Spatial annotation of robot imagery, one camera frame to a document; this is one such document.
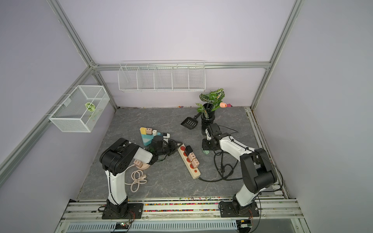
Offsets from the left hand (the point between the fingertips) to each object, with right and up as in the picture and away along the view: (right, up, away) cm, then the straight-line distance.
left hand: (183, 145), depth 95 cm
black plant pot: (+16, +19, -6) cm, 25 cm away
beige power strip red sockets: (+8, -14, -11) cm, 19 cm away
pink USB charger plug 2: (+8, -8, -12) cm, 16 cm away
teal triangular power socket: (-24, +4, +3) cm, 25 cm away
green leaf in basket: (-51, +24, -14) cm, 58 cm away
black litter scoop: (+5, +15, +17) cm, 23 cm away
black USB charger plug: (+4, -1, -6) cm, 7 cm away
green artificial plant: (+19, +29, -3) cm, 35 cm away
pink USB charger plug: (+6, -5, -9) cm, 12 cm away
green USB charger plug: (+15, -3, -3) cm, 16 cm away
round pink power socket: (-25, -10, -8) cm, 28 cm away
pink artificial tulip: (+24, +26, -10) cm, 37 cm away
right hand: (+14, +1, -1) cm, 15 cm away
